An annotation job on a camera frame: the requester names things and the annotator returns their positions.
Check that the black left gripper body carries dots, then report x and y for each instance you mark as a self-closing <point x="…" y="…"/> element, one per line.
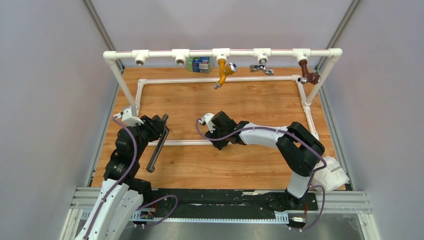
<point x="147" y="132"/>

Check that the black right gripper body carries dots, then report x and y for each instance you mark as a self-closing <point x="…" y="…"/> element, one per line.
<point x="216" y="133"/>

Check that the dark grey long faucet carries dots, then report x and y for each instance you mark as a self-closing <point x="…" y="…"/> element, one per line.
<point x="163" y="137"/>

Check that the white PVC pipe frame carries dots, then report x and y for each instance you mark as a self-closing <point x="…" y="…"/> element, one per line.
<point x="315" y="66"/>

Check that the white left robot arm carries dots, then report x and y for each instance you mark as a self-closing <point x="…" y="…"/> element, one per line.
<point x="121" y="193"/>

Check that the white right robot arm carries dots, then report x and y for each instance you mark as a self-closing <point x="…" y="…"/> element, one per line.
<point x="301" y="150"/>

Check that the yellow faucet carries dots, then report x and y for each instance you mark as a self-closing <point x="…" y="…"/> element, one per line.
<point x="225" y="69"/>

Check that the green blue small box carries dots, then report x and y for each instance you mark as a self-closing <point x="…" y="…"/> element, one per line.
<point x="199" y="64"/>

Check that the chrome faucet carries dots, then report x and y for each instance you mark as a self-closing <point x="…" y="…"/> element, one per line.
<point x="261" y="66"/>

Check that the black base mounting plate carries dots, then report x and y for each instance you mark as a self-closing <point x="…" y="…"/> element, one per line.
<point x="224" y="204"/>

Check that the brown faucet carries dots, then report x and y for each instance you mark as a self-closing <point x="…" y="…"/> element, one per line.
<point x="306" y="76"/>

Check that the white thread seal tape roll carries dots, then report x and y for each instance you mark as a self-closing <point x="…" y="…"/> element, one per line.
<point x="332" y="177"/>

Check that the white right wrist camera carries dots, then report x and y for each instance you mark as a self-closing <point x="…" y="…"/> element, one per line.
<point x="206" y="119"/>

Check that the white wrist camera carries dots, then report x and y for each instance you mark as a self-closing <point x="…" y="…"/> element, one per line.
<point x="206" y="119"/>
<point x="129" y="116"/>

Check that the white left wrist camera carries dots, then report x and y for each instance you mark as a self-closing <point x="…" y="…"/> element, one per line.
<point x="129" y="116"/>

